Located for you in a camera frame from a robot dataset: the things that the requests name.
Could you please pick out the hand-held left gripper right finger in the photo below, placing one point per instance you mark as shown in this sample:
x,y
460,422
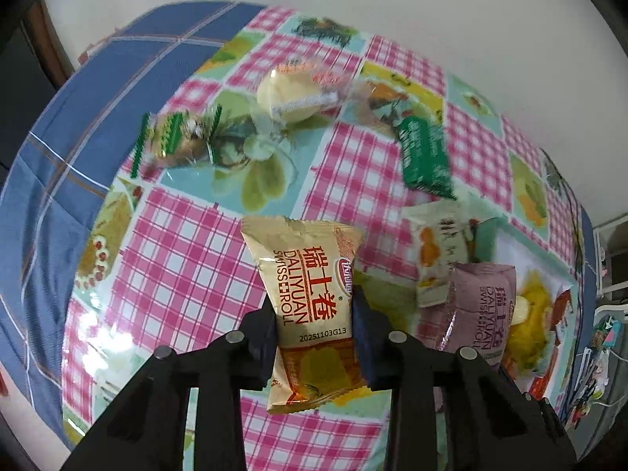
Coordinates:
x,y
370,348

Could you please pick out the round bread clear packet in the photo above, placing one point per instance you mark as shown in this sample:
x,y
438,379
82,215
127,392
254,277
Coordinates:
x,y
284,93

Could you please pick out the white shelf cabinet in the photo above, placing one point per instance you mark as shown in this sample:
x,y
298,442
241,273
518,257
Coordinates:
x,y
597,255

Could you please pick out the beige cake roll packet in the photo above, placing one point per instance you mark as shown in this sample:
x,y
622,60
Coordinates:
x,y
309,274

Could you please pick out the white tray box teal rim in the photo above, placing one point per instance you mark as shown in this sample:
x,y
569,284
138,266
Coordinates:
x,y
508,252

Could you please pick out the yellow cake packet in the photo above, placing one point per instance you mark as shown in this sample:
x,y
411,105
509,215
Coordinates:
x,y
532,338

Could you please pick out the green striped clear packet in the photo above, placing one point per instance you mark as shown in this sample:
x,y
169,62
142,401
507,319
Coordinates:
x,y
171,140

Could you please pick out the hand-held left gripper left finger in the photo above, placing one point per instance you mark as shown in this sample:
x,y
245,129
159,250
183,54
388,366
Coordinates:
x,y
262,353

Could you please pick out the pale bun clear wrapper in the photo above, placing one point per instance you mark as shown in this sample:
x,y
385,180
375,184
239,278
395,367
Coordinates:
x,y
521,310

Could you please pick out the dark green snack packet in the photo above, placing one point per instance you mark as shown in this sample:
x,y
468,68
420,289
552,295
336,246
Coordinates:
x,y
424,162

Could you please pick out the purple cake roll packet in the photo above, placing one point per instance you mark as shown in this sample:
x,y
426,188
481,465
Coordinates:
x,y
481,304

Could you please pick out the dark door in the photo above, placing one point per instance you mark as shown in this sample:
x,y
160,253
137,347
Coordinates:
x,y
19,98

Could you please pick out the white packet orange print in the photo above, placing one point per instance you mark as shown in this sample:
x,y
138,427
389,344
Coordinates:
x,y
434,250

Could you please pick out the pink plaid fruit-print tablecloth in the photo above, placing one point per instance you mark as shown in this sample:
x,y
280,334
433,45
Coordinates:
x,y
186,265

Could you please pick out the brown door frame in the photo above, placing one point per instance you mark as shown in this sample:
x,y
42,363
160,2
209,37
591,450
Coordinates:
x,y
49,34

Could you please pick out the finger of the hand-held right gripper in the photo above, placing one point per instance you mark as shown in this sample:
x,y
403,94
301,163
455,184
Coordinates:
x,y
539,412

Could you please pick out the pile of small trinkets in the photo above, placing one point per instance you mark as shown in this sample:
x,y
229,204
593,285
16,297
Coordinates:
x,y
596,348

